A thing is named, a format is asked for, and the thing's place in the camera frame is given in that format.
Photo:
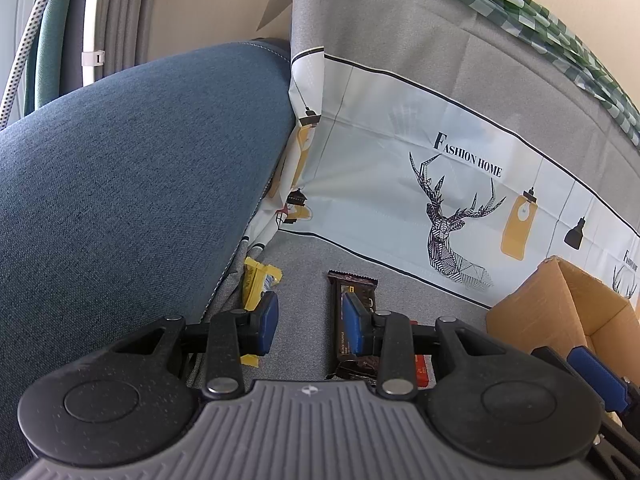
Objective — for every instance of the white pole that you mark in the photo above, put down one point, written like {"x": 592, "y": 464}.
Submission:
{"x": 92, "y": 10}

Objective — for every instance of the green curtain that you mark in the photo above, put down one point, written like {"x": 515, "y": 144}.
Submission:
{"x": 47, "y": 35}

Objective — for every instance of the small red snack packet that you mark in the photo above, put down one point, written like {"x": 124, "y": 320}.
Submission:
{"x": 421, "y": 372}

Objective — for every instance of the grey deer printed cloth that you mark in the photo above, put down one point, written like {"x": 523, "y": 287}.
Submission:
{"x": 400, "y": 125}

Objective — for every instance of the white pole clip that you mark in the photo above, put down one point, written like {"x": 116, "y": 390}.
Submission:
{"x": 93, "y": 57}

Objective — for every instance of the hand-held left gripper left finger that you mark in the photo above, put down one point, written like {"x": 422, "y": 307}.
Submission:
{"x": 267, "y": 322}

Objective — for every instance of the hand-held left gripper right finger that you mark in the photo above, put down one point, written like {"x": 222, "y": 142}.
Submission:
{"x": 352, "y": 322}

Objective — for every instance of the dark brown chocolate bar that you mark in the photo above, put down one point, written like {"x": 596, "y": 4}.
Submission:
{"x": 357, "y": 287}

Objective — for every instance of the blue fabric sofa cushion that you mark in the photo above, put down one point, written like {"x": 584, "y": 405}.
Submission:
{"x": 125, "y": 185}

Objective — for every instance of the brown cardboard box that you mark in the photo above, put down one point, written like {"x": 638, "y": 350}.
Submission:
{"x": 545, "y": 310}

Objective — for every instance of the green checked cloth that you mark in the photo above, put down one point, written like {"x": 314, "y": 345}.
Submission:
{"x": 550, "y": 25}

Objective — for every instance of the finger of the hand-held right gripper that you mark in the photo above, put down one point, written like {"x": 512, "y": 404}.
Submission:
{"x": 595, "y": 375}

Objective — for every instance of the yellow snack packet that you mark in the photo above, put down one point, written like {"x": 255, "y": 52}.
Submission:
{"x": 255, "y": 285}

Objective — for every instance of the grey pleated curtain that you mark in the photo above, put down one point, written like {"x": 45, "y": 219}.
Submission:
{"x": 127, "y": 10}

